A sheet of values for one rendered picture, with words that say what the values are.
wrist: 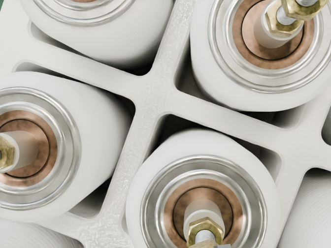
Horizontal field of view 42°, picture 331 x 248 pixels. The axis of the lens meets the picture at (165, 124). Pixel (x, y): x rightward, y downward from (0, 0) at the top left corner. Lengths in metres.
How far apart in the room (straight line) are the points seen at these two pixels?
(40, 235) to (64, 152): 0.11
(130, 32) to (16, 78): 0.08
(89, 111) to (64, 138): 0.02
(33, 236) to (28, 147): 0.11
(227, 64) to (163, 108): 0.09
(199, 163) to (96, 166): 0.06
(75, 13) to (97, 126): 0.07
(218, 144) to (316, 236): 0.08
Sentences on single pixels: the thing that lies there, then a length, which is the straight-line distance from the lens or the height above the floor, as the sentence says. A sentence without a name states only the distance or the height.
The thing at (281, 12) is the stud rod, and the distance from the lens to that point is 0.22.
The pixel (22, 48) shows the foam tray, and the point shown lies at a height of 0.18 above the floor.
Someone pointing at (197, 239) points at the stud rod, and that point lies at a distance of 0.21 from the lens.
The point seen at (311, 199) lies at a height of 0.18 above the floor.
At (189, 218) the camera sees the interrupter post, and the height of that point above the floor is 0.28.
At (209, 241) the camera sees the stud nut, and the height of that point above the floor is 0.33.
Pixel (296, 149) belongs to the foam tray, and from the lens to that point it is 0.34.
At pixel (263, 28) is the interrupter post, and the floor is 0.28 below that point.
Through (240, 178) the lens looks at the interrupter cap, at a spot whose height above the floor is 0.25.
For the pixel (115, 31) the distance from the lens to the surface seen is 0.27.
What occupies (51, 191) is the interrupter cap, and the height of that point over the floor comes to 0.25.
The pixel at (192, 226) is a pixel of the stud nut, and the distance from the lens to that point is 0.22.
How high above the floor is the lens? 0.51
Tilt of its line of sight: 86 degrees down
